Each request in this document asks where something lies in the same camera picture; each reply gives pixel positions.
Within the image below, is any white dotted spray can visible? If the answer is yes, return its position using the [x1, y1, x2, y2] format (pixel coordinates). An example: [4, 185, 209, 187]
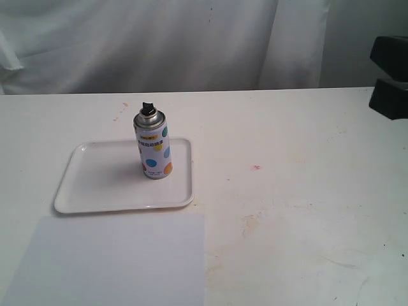
[133, 102, 173, 179]

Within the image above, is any white paper sheet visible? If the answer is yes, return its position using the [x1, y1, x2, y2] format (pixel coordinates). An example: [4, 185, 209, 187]
[2, 213, 205, 305]

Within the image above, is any white plastic tray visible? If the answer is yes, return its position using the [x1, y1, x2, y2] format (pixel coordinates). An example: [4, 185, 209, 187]
[54, 137, 194, 214]

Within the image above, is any white backdrop curtain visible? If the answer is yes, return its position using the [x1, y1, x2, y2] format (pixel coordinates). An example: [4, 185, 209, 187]
[1, 1, 407, 95]

